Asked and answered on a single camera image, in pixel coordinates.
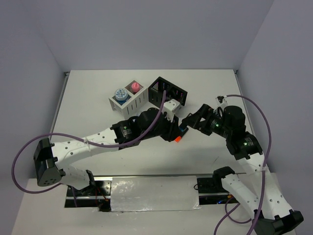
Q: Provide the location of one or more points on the orange highlighter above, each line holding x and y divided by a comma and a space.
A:
178, 139

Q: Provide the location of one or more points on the blue highlighter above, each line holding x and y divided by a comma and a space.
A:
183, 130

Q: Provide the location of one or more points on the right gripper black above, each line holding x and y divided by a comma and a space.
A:
205, 111

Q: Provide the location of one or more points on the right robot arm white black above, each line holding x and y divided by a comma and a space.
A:
271, 214

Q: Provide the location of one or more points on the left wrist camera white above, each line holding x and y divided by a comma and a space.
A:
171, 106

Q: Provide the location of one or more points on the black two-slot organizer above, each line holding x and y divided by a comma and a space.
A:
173, 92

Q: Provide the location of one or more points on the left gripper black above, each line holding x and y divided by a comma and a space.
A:
173, 131

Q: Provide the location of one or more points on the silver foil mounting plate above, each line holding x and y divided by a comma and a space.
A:
148, 193

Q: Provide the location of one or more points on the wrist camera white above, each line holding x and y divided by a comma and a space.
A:
221, 100
171, 106

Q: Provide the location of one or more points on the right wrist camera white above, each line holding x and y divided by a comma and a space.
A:
221, 100

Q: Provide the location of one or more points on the white two-slot organizer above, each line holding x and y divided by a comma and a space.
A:
135, 102

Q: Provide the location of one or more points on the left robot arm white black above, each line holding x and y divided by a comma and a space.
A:
54, 161

